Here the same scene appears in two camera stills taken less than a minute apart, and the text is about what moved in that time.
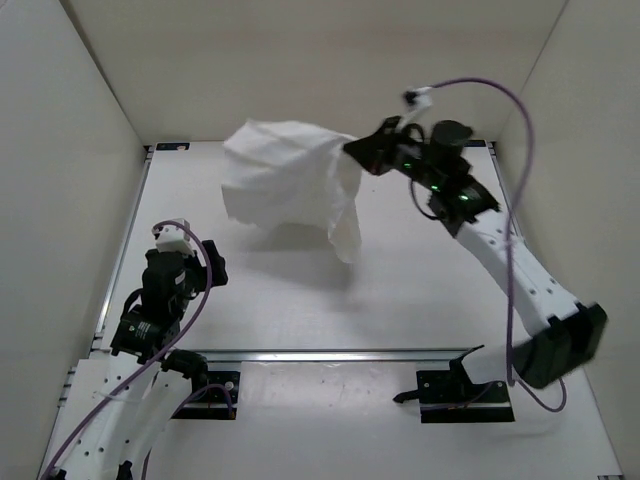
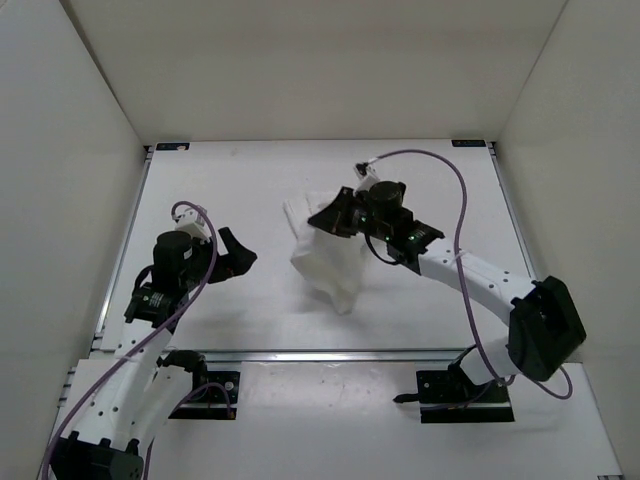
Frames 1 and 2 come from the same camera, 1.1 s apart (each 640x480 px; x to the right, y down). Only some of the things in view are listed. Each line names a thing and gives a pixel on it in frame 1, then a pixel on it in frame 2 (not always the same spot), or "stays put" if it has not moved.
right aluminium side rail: (506, 190) stays put
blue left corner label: (172, 145) stays put
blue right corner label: (476, 143) stays put
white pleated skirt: (288, 173) -> (332, 262)
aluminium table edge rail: (338, 356) stays put
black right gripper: (375, 152) -> (335, 218)
